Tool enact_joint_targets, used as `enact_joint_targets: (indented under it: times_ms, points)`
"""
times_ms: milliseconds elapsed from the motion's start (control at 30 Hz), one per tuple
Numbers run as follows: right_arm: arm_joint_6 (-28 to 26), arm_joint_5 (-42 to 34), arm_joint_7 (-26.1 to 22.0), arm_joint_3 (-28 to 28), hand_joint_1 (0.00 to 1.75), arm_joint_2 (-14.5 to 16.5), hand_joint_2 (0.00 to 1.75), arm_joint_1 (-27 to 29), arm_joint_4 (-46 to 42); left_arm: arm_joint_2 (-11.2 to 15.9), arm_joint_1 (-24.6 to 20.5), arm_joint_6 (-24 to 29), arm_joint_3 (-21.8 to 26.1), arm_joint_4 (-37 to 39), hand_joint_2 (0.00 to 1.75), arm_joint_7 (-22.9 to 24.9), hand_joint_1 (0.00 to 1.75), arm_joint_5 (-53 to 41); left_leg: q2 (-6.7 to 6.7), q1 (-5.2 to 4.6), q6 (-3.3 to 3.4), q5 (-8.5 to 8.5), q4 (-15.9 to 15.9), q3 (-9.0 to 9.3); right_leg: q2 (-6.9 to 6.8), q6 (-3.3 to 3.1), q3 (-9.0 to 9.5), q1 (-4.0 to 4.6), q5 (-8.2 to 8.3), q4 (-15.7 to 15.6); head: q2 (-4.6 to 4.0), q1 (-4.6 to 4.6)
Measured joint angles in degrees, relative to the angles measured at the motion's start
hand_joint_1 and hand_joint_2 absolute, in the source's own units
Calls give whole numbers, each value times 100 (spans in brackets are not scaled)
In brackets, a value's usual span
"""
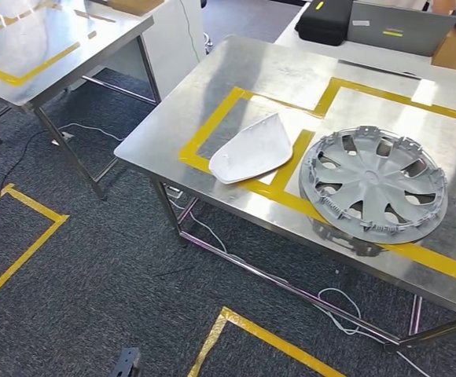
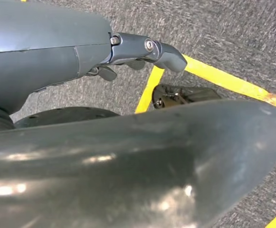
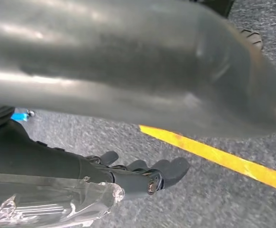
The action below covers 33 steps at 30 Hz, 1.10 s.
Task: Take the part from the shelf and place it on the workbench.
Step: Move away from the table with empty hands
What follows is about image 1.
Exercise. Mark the silver plastic wheel hubcap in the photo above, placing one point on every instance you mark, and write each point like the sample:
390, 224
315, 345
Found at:
373, 179

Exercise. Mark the white plastic cover part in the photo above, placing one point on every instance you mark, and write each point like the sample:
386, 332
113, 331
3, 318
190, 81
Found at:
251, 153

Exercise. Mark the steel workbench with tape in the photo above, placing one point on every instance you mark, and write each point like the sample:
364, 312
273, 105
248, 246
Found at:
231, 78

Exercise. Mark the metal floor socket box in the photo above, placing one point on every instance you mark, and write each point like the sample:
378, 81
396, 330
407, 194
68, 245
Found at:
172, 191
64, 136

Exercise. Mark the white cabinet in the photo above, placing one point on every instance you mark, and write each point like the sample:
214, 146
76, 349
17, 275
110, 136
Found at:
172, 52

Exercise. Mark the yellow floor tape square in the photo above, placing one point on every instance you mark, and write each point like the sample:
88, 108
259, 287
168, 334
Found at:
283, 343
35, 205

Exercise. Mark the white desk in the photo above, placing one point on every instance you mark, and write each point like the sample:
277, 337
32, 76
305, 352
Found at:
311, 52

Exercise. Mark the black zip case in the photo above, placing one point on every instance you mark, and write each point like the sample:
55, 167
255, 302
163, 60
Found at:
322, 23

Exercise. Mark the black robot left foot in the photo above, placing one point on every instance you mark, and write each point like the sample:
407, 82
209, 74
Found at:
125, 364

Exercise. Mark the steel table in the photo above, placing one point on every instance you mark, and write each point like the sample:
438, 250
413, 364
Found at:
54, 31

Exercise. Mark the grey laptop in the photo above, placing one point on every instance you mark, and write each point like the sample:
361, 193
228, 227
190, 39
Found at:
420, 28

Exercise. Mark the yellow tape on table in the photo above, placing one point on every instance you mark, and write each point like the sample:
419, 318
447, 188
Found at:
0, 74

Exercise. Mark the person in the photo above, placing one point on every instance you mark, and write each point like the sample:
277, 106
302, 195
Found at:
444, 5

